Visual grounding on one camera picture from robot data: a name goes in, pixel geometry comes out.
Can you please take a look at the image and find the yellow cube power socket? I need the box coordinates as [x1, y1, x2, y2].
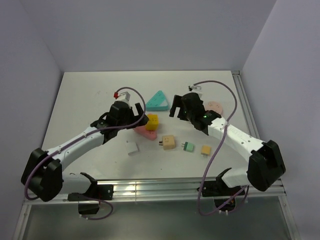
[145, 114, 159, 131]

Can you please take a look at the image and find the pink triangular power strip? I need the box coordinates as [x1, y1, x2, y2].
[133, 126, 157, 141]

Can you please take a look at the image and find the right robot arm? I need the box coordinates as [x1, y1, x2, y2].
[169, 92, 286, 196]

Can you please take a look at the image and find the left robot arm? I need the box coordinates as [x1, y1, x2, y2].
[21, 100, 149, 202]

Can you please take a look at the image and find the white plug adapter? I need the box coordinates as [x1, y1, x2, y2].
[125, 141, 139, 156]

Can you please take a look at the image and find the beige plug adapter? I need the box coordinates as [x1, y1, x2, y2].
[158, 135, 176, 151]

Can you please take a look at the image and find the green plug adapter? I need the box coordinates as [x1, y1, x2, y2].
[181, 141, 195, 153]

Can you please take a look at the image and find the orange plug adapter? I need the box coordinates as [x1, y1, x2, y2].
[200, 145, 212, 157]

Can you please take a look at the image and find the teal triangular power strip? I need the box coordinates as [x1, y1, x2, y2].
[146, 90, 169, 112]

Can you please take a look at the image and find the pink round power strip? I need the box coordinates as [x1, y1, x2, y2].
[204, 101, 223, 116]

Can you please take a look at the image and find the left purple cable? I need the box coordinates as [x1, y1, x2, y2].
[24, 86, 146, 221]

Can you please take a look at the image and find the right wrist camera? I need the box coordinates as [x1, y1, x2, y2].
[188, 85, 202, 95]

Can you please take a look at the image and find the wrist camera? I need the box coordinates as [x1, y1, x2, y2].
[113, 91, 131, 102]
[188, 85, 202, 95]

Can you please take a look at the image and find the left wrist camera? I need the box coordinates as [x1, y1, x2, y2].
[113, 91, 131, 102]

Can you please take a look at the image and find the aluminium right rail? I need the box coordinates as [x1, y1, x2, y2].
[231, 70, 260, 139]

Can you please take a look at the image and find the aluminium rail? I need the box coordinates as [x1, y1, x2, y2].
[23, 177, 286, 205]
[231, 70, 260, 139]

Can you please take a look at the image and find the aluminium front rail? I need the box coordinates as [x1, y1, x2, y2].
[23, 177, 286, 205]

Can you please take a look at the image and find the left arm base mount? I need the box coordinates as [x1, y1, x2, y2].
[67, 184, 114, 217]

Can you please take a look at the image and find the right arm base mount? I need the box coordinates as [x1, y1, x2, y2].
[201, 180, 242, 212]

